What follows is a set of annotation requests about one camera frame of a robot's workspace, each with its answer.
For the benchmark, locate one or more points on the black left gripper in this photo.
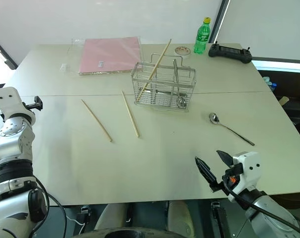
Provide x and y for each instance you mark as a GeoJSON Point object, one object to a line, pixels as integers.
{"type": "Point", "coordinates": [38, 102]}

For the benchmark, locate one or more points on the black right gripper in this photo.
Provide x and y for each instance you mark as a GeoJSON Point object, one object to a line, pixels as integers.
{"type": "Point", "coordinates": [226, 177]}

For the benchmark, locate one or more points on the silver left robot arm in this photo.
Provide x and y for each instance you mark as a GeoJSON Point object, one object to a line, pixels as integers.
{"type": "Point", "coordinates": [14, 146]}

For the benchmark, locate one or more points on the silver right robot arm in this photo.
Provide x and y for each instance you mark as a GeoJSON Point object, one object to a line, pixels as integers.
{"type": "Point", "coordinates": [266, 210]}

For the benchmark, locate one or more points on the shiny steel spoon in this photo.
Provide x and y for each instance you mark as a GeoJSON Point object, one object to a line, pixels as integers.
{"type": "Point", "coordinates": [214, 117]}

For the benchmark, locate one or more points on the wooden chopstick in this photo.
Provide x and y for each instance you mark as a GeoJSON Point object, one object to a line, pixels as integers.
{"type": "Point", "coordinates": [96, 120]}
{"type": "Point", "coordinates": [162, 55]}
{"type": "Point", "coordinates": [130, 114]}

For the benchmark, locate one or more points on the beige rounded shape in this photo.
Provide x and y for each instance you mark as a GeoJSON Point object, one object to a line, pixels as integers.
{"type": "Point", "coordinates": [181, 217]}
{"type": "Point", "coordinates": [110, 215]}

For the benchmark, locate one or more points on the steel spoon with perforated bowl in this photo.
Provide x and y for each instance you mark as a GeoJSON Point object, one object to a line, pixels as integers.
{"type": "Point", "coordinates": [181, 102]}

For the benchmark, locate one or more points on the pink paper pack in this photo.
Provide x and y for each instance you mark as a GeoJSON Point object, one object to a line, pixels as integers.
{"type": "Point", "coordinates": [110, 54]}

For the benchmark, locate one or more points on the flat steel utensil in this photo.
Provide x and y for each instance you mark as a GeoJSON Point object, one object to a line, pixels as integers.
{"type": "Point", "coordinates": [160, 91]}

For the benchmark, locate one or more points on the beige wooden piece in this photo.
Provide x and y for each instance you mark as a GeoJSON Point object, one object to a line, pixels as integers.
{"type": "Point", "coordinates": [283, 101]}

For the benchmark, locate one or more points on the black handheld remote controller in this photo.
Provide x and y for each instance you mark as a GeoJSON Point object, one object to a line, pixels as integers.
{"type": "Point", "coordinates": [230, 52]}

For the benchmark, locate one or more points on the green soda bottle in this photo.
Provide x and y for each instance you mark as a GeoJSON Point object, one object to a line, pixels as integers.
{"type": "Point", "coordinates": [202, 37]}

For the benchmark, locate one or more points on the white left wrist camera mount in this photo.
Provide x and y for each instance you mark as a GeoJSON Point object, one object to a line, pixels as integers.
{"type": "Point", "coordinates": [9, 99]}

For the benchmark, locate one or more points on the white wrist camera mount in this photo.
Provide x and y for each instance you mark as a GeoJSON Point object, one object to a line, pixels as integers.
{"type": "Point", "coordinates": [249, 161]}
{"type": "Point", "coordinates": [9, 99]}

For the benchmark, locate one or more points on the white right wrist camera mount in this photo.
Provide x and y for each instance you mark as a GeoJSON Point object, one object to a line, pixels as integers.
{"type": "Point", "coordinates": [249, 161]}

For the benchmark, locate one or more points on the black table leg bracket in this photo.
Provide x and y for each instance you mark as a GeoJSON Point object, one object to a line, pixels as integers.
{"type": "Point", "coordinates": [218, 218]}
{"type": "Point", "coordinates": [83, 213]}

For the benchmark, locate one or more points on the dark window frame strip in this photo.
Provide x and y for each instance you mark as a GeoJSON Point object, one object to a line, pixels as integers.
{"type": "Point", "coordinates": [5, 53]}
{"type": "Point", "coordinates": [220, 21]}

